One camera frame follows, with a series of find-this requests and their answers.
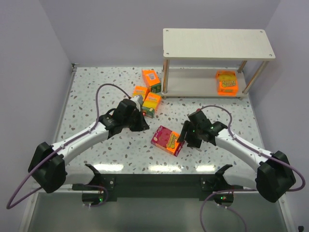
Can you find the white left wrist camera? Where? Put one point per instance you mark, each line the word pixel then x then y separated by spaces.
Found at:
pixel 138 100

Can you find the orange green Scrub Daddy box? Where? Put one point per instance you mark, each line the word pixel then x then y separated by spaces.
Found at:
pixel 151 80

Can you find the sponge daddy box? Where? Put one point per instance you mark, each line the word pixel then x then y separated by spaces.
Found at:
pixel 151 104
pixel 140 91

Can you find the white two-tier shelf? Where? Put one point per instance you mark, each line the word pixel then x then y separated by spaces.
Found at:
pixel 192 58

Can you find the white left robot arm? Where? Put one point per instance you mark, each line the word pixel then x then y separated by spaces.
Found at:
pixel 49 165

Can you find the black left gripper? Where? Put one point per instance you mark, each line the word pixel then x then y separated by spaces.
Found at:
pixel 139 120

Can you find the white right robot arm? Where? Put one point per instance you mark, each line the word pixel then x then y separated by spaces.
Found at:
pixel 270 173

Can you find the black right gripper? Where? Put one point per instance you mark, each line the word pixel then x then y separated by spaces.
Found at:
pixel 189 135

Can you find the magenta Scrub Mommy box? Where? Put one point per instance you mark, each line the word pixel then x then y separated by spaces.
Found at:
pixel 167 140

